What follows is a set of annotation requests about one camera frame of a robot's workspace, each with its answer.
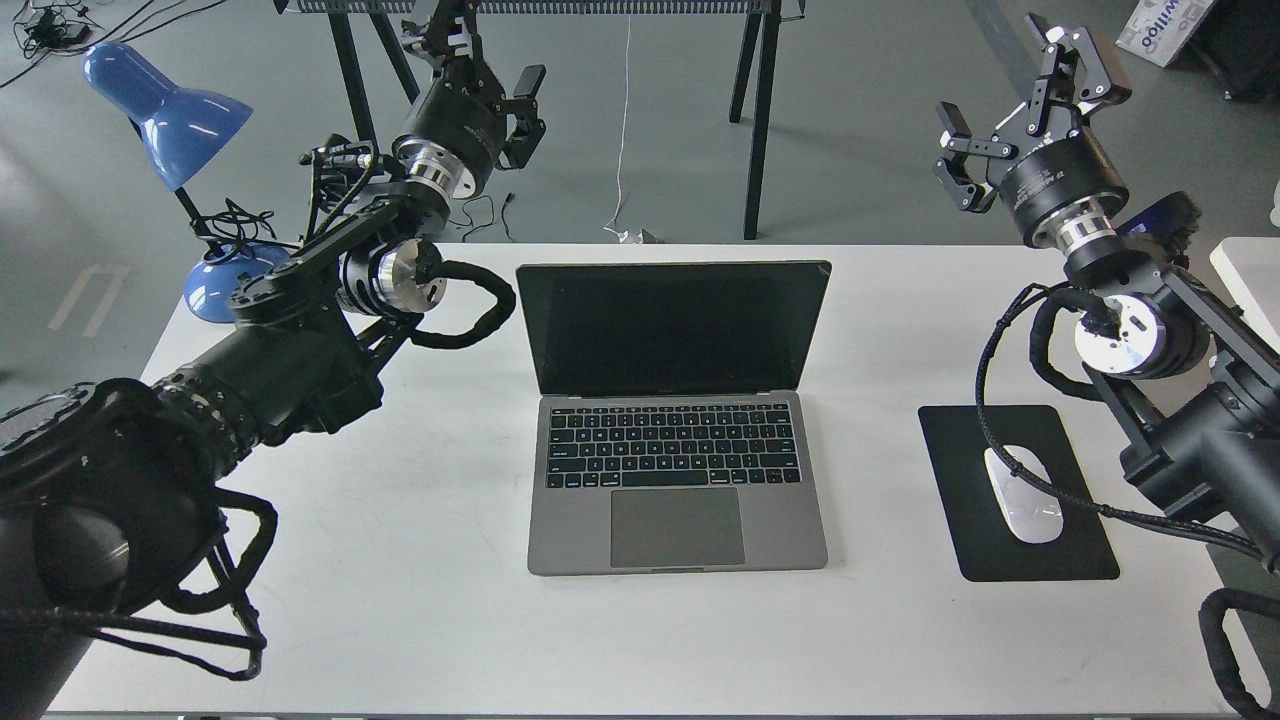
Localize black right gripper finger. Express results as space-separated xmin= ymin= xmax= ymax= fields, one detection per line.
xmin=934 ymin=101 xmax=1019 ymax=213
xmin=1024 ymin=13 xmax=1133 ymax=131

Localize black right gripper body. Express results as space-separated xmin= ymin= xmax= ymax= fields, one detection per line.
xmin=986 ymin=102 xmax=1129 ymax=247

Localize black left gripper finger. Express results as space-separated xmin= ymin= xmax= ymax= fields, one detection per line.
xmin=498 ymin=65 xmax=547 ymax=170
xmin=399 ymin=1 xmax=485 ymax=83

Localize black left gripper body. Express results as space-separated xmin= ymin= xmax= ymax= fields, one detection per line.
xmin=404 ymin=61 xmax=507 ymax=199

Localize grey laptop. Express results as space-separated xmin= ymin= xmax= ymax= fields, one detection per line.
xmin=516 ymin=259 xmax=832 ymax=577

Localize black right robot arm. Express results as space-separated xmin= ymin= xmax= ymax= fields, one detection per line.
xmin=934 ymin=13 xmax=1279 ymax=574

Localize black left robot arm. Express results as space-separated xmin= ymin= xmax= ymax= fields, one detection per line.
xmin=3 ymin=1 xmax=545 ymax=719

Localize black trestle table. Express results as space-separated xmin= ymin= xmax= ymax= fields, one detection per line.
xmin=274 ymin=0 xmax=806 ymax=241

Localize white cardboard box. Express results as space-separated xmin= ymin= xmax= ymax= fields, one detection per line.
xmin=1115 ymin=1 xmax=1216 ymax=68

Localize white side table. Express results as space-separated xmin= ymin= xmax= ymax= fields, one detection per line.
xmin=1210 ymin=237 xmax=1279 ymax=352

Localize blue desk lamp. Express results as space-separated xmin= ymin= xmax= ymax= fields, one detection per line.
xmin=83 ymin=42 xmax=291 ymax=324

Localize white computer mouse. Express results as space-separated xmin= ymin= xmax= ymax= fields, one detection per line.
xmin=983 ymin=447 xmax=1065 ymax=544

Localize black mouse pad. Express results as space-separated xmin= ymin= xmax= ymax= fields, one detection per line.
xmin=916 ymin=405 xmax=1120 ymax=582

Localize white hanging cable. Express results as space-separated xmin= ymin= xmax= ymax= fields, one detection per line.
xmin=603 ymin=14 xmax=663 ymax=243

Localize black lamp cable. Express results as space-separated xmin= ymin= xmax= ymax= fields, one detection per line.
xmin=195 ymin=197 xmax=301 ymax=263

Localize black cables on floor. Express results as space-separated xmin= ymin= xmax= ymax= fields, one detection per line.
xmin=0 ymin=0 xmax=227 ymax=88

